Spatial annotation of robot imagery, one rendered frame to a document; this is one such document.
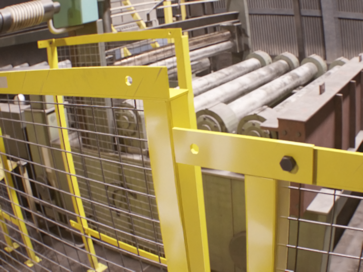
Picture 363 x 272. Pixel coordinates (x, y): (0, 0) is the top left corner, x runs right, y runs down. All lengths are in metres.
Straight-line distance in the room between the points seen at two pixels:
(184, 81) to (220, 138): 1.64
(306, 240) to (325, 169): 2.25
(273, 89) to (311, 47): 8.54
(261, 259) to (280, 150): 0.18
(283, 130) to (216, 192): 0.75
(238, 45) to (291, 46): 7.36
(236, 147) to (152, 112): 0.14
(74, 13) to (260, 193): 2.66
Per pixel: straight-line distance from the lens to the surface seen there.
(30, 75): 0.88
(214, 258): 3.25
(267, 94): 3.46
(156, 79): 0.64
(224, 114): 2.84
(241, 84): 3.79
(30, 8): 2.91
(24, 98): 4.76
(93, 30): 3.23
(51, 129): 3.98
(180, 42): 2.19
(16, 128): 4.53
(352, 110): 3.43
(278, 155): 0.57
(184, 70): 2.21
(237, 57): 5.18
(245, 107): 3.13
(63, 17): 3.25
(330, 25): 11.23
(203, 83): 3.91
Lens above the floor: 2.05
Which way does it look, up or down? 20 degrees down
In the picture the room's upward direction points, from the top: 6 degrees counter-clockwise
